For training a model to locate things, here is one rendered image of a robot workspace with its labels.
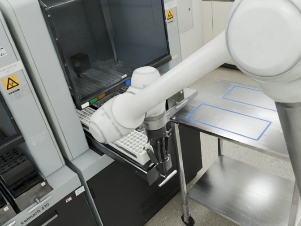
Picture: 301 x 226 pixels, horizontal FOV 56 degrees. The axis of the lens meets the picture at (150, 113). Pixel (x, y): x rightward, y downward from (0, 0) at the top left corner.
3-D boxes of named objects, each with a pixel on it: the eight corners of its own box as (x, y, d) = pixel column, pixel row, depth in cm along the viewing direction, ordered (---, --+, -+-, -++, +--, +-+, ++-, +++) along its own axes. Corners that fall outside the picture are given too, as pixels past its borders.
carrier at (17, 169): (32, 167, 119) (27, 156, 115) (34, 169, 117) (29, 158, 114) (6, 184, 112) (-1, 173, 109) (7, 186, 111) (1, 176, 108)
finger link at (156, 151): (160, 139, 101) (157, 141, 100) (163, 163, 106) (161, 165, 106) (152, 136, 103) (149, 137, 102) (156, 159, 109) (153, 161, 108)
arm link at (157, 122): (133, 112, 97) (136, 127, 100) (152, 121, 91) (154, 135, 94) (152, 101, 101) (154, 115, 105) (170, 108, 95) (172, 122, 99)
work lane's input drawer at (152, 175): (63, 129, 156) (58, 116, 151) (84, 117, 163) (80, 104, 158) (157, 192, 108) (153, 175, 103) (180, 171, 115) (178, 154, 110)
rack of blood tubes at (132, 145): (100, 141, 130) (96, 130, 127) (116, 130, 135) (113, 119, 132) (143, 167, 110) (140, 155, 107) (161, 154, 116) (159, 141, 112)
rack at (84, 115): (66, 119, 151) (62, 110, 148) (82, 111, 156) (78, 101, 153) (97, 139, 131) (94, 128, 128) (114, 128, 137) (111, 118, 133)
